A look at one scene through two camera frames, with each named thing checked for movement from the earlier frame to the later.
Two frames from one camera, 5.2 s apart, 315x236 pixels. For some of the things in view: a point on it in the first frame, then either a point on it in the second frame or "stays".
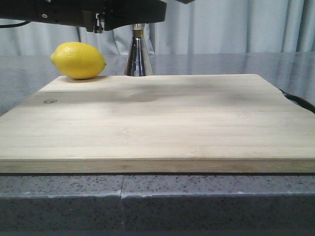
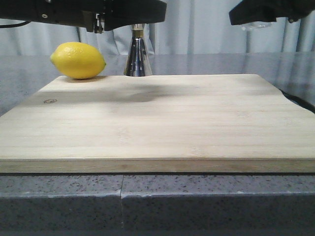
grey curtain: x=198 y=27 stays
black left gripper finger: x=186 y=1 to x=250 y=11
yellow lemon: x=78 y=60 stays
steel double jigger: x=138 y=64 stays
